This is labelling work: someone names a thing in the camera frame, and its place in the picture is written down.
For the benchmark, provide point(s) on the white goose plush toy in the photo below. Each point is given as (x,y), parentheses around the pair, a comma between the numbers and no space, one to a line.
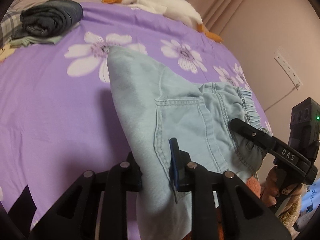
(177,10)

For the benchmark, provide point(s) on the blue floral fabric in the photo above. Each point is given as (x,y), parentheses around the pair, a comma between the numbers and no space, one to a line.
(310,200)

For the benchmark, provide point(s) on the white wall power strip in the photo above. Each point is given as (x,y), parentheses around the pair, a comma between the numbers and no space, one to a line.
(287,68)

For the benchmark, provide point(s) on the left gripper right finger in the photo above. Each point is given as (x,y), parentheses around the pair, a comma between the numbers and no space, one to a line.
(188,176)

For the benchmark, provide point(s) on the dark folded jeans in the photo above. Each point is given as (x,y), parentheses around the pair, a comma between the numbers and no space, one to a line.
(49,19)

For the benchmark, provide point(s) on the green folded garment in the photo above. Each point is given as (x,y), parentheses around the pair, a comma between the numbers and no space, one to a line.
(29,40)

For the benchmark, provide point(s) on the orange fuzzy garment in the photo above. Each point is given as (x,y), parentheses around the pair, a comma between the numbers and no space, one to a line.
(236,207)

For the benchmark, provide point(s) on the black camera box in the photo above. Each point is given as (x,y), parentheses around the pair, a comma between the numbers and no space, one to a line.
(304,128)

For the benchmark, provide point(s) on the right hand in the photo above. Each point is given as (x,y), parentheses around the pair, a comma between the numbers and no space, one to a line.
(270,192)

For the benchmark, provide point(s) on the light blue denim pants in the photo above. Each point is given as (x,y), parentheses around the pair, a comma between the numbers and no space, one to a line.
(154,104)

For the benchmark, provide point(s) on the purple floral bedsheet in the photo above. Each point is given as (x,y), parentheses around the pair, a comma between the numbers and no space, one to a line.
(57,115)

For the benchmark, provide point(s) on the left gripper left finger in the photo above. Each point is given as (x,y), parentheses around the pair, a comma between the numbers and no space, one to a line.
(122,178)

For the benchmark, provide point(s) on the plaid cloth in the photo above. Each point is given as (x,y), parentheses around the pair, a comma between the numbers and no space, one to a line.
(9,23)

